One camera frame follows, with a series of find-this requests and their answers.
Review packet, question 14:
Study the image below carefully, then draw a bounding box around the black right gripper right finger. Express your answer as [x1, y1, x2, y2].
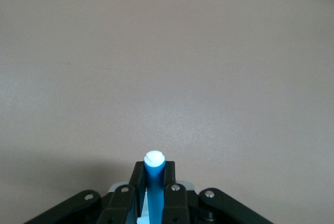
[161, 160, 275, 224]

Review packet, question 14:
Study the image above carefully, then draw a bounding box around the blue marker pen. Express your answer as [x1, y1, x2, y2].
[144, 150, 166, 224]

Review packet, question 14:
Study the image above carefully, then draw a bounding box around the brown table cover sheet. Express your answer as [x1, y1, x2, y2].
[0, 0, 334, 224]

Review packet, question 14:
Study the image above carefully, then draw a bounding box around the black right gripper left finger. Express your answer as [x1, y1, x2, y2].
[25, 160, 146, 224]

